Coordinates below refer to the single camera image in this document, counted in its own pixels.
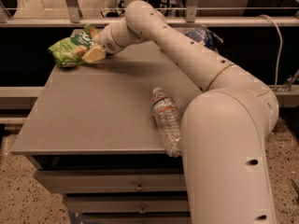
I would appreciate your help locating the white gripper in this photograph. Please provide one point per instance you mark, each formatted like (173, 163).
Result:
(105, 41)

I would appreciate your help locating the green rice chip bag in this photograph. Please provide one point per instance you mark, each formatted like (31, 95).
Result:
(68, 51)

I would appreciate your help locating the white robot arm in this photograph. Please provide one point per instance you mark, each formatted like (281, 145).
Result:
(223, 130)

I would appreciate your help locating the dark blue chip bag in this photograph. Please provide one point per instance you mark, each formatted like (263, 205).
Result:
(203, 35)

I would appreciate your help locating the grey drawer cabinet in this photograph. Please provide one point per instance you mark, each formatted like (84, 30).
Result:
(94, 155)

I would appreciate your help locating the clear plastic water bottle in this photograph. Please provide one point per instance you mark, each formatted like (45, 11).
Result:
(167, 118)

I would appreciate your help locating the metal drawer knob upper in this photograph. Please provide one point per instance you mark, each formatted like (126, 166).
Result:
(139, 187)

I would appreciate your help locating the metal drawer knob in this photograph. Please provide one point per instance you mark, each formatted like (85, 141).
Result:
(142, 210)
(139, 187)

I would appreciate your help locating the metal drawer knob lower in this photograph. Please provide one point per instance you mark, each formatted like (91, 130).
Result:
(142, 210)

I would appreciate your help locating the grey metal railing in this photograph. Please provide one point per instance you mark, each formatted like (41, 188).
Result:
(114, 89)

